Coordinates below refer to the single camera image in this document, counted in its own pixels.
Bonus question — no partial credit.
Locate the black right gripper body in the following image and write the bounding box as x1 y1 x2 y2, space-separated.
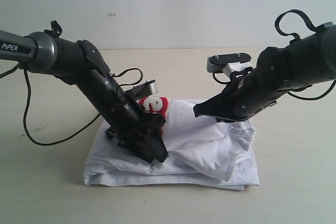
222 70 278 122

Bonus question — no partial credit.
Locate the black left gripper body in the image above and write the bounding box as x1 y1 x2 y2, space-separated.
99 76 165 153

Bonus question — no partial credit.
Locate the white t-shirt red lettering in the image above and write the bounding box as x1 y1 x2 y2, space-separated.
82 95 260 190

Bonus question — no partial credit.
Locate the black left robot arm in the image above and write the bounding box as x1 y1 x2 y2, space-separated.
1 21 168 163

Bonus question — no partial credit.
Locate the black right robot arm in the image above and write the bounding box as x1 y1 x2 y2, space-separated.
193 23 335 122

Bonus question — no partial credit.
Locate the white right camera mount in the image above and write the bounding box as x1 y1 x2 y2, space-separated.
222 62 253 77

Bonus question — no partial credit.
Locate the black right camera cable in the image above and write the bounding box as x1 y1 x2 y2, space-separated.
212 71 237 86

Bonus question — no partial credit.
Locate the black camera cable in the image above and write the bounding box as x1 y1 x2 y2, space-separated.
212 71 237 86
110 68 144 88

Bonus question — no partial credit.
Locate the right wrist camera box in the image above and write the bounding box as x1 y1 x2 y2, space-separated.
206 52 251 73

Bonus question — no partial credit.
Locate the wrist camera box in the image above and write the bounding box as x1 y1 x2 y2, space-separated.
206 52 251 73
125 80 158 100

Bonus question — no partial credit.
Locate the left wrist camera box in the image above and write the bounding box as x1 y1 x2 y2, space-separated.
125 80 158 100

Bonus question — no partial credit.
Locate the black left camera cable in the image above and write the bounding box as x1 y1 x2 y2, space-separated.
110 68 144 88

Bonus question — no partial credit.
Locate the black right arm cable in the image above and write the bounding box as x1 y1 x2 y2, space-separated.
274 9 336 101

